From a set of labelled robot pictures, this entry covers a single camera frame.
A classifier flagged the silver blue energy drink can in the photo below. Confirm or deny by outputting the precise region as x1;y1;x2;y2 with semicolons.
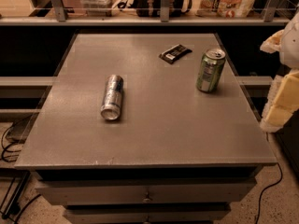
100;75;123;120

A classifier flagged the metal shelf rail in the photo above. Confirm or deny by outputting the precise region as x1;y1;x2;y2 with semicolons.
0;0;298;26

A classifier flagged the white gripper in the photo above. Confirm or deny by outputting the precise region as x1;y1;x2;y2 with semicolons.
260;13;299;133

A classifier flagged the green soda can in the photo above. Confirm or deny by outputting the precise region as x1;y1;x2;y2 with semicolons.
196;48;226;92

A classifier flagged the black snack bar wrapper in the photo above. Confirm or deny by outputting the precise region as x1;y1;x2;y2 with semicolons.
159;44;192;64

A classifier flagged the grey drawer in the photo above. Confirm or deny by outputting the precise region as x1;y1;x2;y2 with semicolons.
64;204;231;224
36;178;256;205

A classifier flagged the grey drawer cabinet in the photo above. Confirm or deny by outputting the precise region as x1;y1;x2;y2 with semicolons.
16;34;276;224

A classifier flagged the black cable right floor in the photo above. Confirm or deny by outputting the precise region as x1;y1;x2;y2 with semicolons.
253;131;284;224

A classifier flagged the upper grey drawer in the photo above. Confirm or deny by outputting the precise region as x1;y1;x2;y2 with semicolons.
36;178;256;205

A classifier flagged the black backpack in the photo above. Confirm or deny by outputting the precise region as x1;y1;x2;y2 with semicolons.
118;0;192;17

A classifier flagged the printed snack bag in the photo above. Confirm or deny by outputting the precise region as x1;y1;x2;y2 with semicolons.
196;0;255;18

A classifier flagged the lower grey drawer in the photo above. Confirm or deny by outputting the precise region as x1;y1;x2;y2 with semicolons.
64;204;231;224

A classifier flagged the black cables left floor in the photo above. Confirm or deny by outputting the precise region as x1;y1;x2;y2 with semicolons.
0;115;41;224

